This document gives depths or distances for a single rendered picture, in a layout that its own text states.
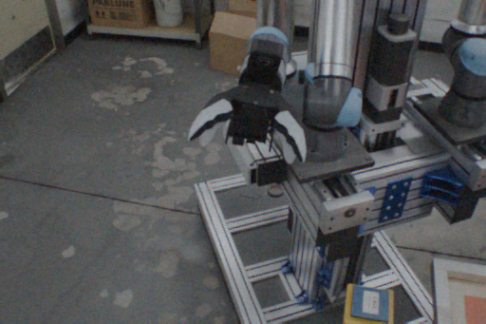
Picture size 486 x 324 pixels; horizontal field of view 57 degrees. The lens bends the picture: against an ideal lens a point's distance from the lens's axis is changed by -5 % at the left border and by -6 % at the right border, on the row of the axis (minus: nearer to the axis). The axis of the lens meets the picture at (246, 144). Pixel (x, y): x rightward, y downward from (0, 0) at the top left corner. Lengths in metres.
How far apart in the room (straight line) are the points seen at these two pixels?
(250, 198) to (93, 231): 0.94
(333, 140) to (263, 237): 1.29
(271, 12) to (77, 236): 2.09
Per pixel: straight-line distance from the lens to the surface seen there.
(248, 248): 2.39
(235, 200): 2.62
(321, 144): 1.22
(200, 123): 0.63
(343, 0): 0.94
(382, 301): 1.34
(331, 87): 0.89
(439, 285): 1.40
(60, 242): 2.88
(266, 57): 0.66
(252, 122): 0.69
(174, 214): 2.87
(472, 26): 1.53
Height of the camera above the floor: 2.05
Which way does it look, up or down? 38 degrees down
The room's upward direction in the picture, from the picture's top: straight up
